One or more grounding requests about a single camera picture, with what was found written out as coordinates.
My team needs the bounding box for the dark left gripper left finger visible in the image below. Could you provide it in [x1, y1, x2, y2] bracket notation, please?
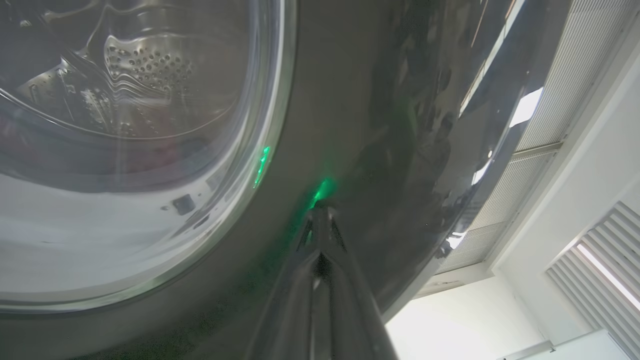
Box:
[245, 202, 323, 360]

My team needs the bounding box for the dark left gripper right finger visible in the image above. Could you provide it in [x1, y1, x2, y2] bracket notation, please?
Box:
[312, 202, 398, 360]

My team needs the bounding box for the black glass washing machine door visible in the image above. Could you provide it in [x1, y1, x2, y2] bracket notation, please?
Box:
[0, 0, 572, 360]

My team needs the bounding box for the white washing machine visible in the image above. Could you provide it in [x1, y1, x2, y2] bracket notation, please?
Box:
[0, 0, 251, 143]

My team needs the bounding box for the louvred ceiling light panel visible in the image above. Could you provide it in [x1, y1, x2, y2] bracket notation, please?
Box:
[545, 200, 640, 360]

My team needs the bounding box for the louvred ceiling grille panel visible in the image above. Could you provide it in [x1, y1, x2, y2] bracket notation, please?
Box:
[436, 0, 640, 275]

